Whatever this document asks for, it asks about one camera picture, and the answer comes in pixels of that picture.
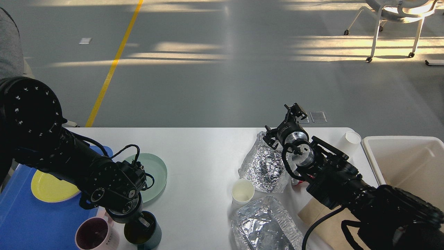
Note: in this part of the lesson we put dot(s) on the clear floor plate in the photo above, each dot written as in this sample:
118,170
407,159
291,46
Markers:
318,117

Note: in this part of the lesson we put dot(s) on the dark teal mug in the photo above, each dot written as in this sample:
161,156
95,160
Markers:
145,232

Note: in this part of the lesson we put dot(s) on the white chair left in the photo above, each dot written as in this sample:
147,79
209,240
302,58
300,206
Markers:
28,73

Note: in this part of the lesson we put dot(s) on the light green plate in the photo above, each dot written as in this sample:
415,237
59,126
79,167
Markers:
156,167

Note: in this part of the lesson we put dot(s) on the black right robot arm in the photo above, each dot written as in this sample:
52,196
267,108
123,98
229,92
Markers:
387,217

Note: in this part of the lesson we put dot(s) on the foil container lower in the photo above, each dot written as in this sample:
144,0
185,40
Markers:
264,224

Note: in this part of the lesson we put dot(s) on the brown paper bag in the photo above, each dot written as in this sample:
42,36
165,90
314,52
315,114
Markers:
330,230

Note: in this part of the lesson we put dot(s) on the white office chair right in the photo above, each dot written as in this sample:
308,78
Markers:
398,11

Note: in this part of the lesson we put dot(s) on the white paper cup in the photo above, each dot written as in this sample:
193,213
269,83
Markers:
242,191

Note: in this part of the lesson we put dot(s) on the white floor marker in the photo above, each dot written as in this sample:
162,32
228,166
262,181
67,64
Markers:
85,41

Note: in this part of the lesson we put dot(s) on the person in grey sweater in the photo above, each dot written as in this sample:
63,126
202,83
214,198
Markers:
11,54

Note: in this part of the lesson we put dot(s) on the translucent plastic cup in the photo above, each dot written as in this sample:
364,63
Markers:
349,144

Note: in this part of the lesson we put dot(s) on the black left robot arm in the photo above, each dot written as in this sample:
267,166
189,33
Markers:
32,134

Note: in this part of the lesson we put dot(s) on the yellow plate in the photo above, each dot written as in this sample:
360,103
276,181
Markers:
47,188

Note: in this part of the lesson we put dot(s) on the white plastic bin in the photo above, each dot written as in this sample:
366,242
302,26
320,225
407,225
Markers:
412,163

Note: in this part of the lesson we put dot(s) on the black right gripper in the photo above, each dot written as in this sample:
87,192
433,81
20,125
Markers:
289,130

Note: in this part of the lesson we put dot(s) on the pink mug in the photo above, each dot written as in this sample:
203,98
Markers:
97,233

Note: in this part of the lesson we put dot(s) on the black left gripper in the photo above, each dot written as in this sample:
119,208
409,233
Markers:
131,213

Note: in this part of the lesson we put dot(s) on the crumpled foil upper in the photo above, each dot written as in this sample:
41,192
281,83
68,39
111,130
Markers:
264,168

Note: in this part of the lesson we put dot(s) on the blue plastic tray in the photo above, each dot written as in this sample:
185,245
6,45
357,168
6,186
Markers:
30,224

